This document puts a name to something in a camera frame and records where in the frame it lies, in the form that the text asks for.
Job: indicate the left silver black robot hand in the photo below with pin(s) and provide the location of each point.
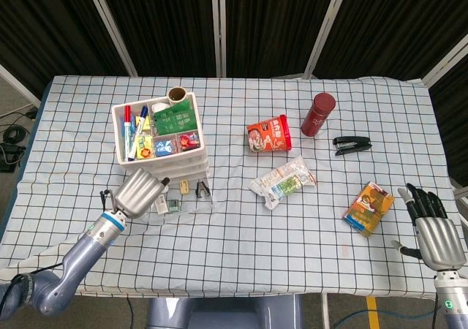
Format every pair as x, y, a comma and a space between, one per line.
137, 193

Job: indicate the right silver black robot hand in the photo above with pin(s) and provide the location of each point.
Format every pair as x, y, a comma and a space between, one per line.
442, 243

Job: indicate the white drawer organizer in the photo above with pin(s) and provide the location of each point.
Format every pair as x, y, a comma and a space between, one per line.
164, 162

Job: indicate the clear plastic drawer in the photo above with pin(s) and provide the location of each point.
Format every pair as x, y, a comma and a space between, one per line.
192, 205

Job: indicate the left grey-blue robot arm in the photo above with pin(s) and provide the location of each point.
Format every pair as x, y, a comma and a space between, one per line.
87, 248

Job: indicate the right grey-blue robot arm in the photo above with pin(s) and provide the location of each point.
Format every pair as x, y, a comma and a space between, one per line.
453, 303

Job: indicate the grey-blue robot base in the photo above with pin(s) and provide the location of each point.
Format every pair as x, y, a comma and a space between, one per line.
219, 312

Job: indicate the small white paper packet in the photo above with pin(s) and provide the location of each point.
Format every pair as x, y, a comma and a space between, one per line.
160, 204

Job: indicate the small green staples box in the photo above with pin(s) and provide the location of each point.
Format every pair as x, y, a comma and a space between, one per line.
174, 205

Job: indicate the small yellow staples box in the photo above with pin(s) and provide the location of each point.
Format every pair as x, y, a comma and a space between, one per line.
184, 187

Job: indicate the yellow lion print packet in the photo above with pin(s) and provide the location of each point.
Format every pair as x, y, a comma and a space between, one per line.
143, 150

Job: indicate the small blue box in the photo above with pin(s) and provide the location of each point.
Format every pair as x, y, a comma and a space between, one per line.
164, 148

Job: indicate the red-capped whiteboard marker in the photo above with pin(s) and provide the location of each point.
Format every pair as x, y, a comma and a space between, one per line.
127, 131

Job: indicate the black staple remover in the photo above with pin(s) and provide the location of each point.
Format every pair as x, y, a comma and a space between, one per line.
202, 192

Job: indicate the blue-capped whiteboard marker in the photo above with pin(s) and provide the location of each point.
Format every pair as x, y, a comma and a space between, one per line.
140, 122

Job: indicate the small red lion packet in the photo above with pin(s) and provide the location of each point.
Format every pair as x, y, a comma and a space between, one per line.
188, 141

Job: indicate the green tea packet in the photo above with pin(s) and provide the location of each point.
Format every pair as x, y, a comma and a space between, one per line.
181, 106
175, 124

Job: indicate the orange snack carton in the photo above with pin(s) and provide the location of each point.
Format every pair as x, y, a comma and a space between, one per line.
367, 208

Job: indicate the light blue checked tablecloth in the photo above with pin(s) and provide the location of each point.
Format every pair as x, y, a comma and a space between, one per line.
234, 241

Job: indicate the brown cardboard tape roll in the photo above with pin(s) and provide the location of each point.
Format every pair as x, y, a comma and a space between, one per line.
177, 90

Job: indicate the black power adapter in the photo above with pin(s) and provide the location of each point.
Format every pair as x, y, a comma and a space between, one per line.
11, 157

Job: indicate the black stapler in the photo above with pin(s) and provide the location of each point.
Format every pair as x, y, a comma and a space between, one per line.
354, 144

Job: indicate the white table leg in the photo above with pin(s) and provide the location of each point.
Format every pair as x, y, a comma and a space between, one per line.
325, 310

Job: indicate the orange instant noodle cup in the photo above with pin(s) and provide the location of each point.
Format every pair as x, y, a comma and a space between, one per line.
268, 135

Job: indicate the white snack packet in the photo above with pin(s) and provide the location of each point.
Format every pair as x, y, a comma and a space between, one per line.
281, 184

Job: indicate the dark red thermos bottle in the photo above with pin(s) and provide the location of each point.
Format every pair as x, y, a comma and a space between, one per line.
317, 117

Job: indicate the black folding screen white frame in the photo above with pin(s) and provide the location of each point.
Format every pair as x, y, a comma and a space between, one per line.
270, 22

